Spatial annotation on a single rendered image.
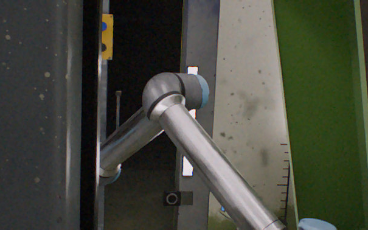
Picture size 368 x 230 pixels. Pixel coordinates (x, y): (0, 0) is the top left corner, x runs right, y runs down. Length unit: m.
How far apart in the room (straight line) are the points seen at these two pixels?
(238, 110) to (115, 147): 0.99
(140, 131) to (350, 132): 1.03
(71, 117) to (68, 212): 0.04
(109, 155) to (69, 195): 1.25
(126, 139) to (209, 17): 1.05
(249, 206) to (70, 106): 0.73
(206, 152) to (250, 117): 1.30
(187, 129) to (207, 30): 1.24
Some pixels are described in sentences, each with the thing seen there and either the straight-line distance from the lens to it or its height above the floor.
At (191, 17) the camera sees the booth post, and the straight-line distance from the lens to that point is 2.12.
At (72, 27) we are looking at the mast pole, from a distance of 0.16.
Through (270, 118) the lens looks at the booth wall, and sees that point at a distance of 2.24.
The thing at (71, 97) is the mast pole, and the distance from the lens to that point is 0.16.
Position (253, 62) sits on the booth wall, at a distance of 2.18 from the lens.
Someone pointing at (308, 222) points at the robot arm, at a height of 0.89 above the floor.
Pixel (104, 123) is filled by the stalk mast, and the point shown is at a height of 0.91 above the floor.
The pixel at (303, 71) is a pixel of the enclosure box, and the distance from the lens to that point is 1.74.
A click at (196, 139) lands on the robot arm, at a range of 0.93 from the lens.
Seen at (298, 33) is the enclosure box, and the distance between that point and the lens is 1.73.
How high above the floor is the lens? 1.23
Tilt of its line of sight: 7 degrees down
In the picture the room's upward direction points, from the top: 3 degrees clockwise
